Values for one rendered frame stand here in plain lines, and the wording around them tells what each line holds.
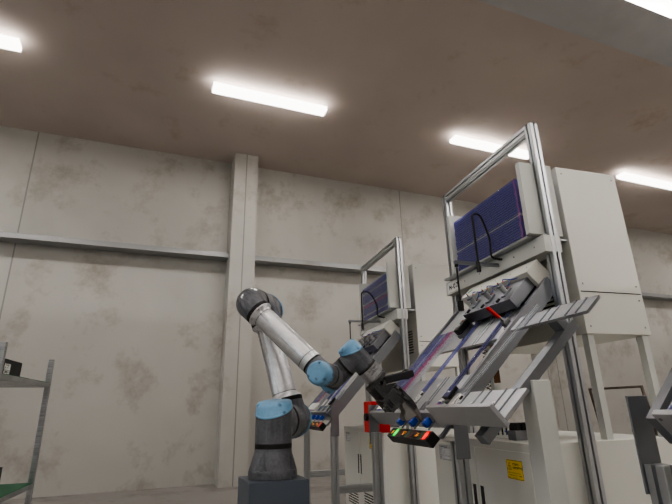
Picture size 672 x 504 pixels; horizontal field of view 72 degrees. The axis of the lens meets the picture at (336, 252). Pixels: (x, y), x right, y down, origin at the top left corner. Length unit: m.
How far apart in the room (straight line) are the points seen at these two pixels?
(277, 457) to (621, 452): 1.23
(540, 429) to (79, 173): 5.73
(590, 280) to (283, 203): 4.88
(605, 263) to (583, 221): 0.19
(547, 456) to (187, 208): 5.32
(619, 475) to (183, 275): 4.88
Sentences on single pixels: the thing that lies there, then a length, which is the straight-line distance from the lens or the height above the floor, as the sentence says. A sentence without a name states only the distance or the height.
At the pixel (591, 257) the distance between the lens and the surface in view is 2.18.
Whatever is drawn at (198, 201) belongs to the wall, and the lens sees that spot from 6.21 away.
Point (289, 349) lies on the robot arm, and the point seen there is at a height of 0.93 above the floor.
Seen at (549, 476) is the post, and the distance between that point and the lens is 1.48.
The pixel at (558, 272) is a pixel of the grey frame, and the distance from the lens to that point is 1.98.
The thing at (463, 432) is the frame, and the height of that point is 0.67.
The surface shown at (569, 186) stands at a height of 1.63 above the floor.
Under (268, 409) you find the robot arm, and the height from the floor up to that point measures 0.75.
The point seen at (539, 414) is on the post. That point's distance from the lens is 1.47.
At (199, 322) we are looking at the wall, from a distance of 5.77.
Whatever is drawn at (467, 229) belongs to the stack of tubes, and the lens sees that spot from 2.39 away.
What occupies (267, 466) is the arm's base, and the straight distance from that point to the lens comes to 1.54.
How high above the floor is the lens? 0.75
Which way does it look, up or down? 19 degrees up
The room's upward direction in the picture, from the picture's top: 1 degrees counter-clockwise
